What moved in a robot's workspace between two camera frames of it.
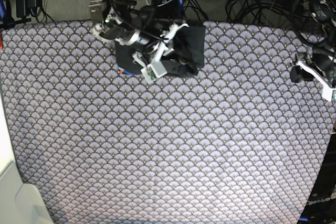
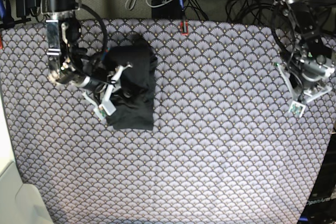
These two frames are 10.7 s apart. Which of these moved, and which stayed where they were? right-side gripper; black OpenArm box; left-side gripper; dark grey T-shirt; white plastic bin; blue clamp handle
Moved: dark grey T-shirt; right-side gripper; left-side gripper
Stayed: white plastic bin; black OpenArm box; blue clamp handle
